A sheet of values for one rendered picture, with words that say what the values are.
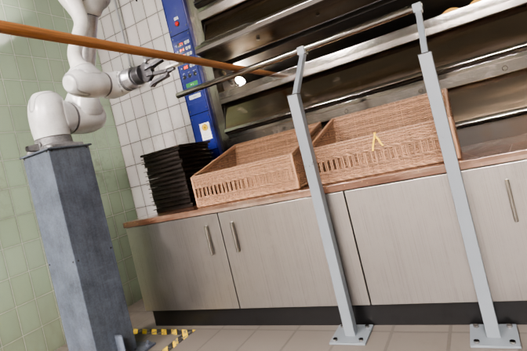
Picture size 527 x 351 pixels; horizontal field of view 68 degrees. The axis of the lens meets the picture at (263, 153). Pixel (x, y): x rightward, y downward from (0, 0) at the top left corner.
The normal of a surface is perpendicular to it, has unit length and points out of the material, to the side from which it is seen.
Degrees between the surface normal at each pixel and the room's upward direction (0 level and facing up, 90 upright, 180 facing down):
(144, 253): 90
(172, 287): 90
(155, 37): 90
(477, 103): 70
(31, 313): 90
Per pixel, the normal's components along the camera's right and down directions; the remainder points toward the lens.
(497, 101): -0.51, -0.23
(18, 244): 0.86, -0.21
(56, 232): -0.47, 0.11
